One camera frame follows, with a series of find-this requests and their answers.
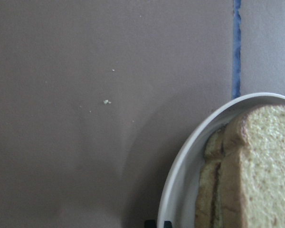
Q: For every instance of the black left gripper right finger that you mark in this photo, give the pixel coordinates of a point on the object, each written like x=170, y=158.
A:
x=167, y=224

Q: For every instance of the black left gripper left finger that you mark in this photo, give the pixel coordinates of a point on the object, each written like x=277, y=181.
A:
x=150, y=224

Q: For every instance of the white round plate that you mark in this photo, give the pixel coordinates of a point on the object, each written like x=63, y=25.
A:
x=180, y=190

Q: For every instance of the bread slice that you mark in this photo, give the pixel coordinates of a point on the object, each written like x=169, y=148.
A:
x=208, y=204
x=252, y=173

